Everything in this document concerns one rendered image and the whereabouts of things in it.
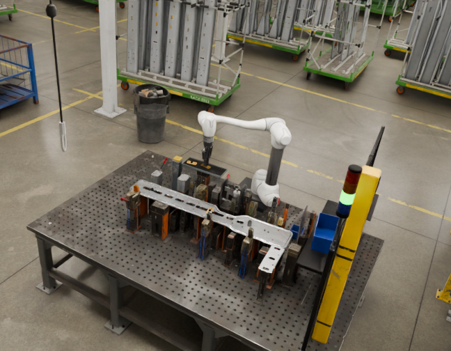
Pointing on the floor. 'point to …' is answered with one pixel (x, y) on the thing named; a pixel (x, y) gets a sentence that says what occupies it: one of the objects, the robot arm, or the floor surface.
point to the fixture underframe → (56, 279)
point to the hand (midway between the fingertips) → (206, 161)
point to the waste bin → (150, 111)
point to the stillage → (0, 92)
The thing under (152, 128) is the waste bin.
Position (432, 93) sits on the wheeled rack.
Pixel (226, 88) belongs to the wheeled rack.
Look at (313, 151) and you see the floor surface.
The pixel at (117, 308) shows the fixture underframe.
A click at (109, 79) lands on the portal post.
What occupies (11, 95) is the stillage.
